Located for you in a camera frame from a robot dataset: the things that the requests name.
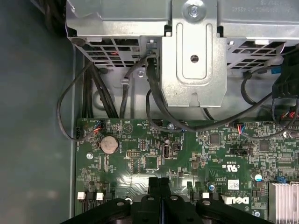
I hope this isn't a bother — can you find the round coin battery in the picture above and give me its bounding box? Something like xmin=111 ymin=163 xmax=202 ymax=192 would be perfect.
xmin=100 ymin=134 xmax=121 ymax=154

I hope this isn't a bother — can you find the black open PC case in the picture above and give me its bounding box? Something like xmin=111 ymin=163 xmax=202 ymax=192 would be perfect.
xmin=0 ymin=0 xmax=299 ymax=224

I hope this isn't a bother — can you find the silver perforated drive cage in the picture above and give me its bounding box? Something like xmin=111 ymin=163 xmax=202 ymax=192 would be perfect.
xmin=65 ymin=0 xmax=299 ymax=72

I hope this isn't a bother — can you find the silver cage bracket plate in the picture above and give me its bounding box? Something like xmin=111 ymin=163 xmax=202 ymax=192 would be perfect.
xmin=160 ymin=0 xmax=228 ymax=110

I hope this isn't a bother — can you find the thick black cable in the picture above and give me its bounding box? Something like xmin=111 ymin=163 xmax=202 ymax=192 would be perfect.
xmin=145 ymin=55 xmax=282 ymax=133

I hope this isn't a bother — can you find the green motherboard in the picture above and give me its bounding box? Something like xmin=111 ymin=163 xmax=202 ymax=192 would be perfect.
xmin=74 ymin=118 xmax=299 ymax=224

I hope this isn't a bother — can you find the thin black looped cable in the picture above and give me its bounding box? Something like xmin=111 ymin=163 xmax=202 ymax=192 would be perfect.
xmin=57 ymin=55 xmax=151 ymax=142

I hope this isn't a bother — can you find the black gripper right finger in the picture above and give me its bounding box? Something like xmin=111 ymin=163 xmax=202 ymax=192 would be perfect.
xmin=159 ymin=177 xmax=267 ymax=224

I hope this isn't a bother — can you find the silver finned heat sink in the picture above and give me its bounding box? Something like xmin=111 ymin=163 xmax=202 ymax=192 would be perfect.
xmin=268 ymin=182 xmax=299 ymax=223

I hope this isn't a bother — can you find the black power cable bundle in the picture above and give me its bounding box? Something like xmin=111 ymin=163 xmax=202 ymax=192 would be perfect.
xmin=271 ymin=44 xmax=299 ymax=123

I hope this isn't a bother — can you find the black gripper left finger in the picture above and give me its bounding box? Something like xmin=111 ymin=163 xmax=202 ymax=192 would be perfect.
xmin=62 ymin=177 xmax=162 ymax=224

